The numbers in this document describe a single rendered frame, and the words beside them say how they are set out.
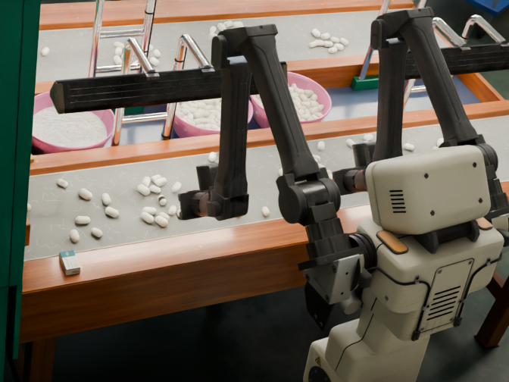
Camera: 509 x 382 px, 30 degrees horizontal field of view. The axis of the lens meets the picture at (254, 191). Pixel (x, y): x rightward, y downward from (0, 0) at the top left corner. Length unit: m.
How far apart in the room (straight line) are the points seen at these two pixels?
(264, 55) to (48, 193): 0.84
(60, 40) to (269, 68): 1.30
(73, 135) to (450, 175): 1.24
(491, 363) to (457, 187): 1.71
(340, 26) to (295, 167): 1.69
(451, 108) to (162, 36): 1.34
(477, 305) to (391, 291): 1.84
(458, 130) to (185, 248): 0.75
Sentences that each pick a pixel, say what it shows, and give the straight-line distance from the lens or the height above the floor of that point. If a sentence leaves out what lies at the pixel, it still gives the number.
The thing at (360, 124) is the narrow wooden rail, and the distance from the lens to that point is 3.00.
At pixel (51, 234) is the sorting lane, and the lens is 2.43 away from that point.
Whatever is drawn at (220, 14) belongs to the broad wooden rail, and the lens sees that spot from 3.37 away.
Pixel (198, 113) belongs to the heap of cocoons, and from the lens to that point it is 2.89.
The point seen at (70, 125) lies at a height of 0.73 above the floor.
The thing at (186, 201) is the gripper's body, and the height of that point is 0.92.
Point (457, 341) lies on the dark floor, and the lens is 3.54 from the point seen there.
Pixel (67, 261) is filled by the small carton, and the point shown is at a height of 0.78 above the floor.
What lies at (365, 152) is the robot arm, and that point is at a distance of 2.41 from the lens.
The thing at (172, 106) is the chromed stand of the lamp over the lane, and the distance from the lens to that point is 2.67.
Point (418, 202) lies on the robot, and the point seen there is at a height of 1.33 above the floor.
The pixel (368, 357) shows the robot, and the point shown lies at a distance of 2.11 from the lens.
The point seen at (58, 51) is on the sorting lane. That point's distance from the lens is 3.07.
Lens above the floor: 2.44
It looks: 40 degrees down
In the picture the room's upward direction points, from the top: 15 degrees clockwise
